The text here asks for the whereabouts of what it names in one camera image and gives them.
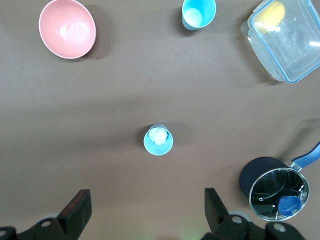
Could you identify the empty blue cup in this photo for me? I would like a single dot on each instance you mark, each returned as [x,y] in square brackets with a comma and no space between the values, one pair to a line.
[197,12]

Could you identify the glass lid blue knob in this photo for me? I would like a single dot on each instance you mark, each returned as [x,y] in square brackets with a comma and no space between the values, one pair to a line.
[277,192]

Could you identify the pink bowl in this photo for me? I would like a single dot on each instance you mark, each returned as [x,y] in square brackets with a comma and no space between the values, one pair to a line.
[67,30]

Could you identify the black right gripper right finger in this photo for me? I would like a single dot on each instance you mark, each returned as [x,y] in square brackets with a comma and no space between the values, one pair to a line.
[212,207]

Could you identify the yellow food piece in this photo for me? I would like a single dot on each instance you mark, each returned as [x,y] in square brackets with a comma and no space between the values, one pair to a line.
[271,13]

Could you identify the blue cup holding white paper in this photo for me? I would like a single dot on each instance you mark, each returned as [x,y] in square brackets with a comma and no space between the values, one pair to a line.
[157,148]

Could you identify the brown table cover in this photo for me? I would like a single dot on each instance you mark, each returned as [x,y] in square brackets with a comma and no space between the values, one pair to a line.
[160,87]

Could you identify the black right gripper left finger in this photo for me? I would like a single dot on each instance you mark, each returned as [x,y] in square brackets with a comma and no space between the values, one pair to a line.
[80,207]

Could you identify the white crumpled paper wad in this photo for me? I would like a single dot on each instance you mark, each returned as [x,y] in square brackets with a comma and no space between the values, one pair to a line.
[157,136]

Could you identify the clear plastic container blue seal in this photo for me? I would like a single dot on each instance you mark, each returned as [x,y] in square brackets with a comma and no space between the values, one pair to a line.
[287,45]

